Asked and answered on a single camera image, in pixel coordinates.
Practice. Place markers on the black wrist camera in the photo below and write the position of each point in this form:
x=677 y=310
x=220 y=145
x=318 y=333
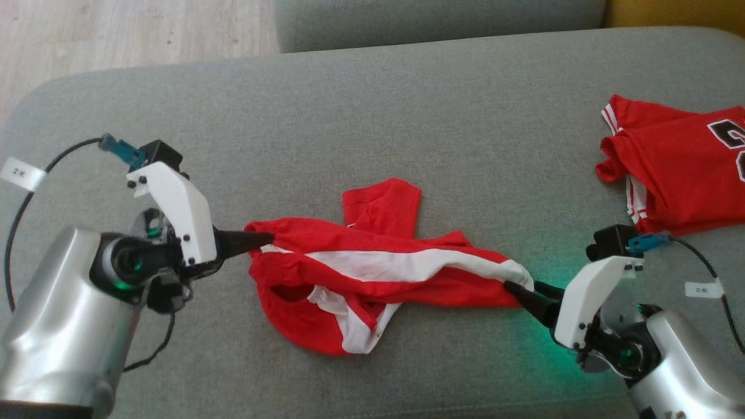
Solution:
x=611 y=241
x=163 y=154

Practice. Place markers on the grey sofa seat cushion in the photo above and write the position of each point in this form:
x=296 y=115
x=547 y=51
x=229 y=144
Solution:
x=407 y=116

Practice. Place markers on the grey sofa back cushion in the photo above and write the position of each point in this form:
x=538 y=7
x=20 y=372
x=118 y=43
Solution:
x=436 y=23

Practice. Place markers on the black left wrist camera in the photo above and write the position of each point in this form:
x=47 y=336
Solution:
x=163 y=154

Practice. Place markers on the yellow cushion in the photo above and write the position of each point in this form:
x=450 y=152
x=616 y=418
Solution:
x=675 y=13

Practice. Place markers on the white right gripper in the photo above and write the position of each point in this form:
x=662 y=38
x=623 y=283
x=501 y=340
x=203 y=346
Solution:
x=588 y=297

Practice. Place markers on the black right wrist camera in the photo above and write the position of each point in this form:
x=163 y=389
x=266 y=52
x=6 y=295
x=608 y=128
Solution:
x=611 y=241

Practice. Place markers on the red white jersey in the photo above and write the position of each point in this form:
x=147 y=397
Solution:
x=675 y=163

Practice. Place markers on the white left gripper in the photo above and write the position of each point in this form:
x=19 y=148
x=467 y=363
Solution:
x=180 y=209

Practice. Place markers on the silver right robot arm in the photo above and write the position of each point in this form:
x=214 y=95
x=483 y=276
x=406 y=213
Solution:
x=687 y=372

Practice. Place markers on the red white-striped shorts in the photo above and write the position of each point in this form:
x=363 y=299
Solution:
x=407 y=262

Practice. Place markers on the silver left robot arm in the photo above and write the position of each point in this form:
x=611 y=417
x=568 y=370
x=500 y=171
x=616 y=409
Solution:
x=58 y=314

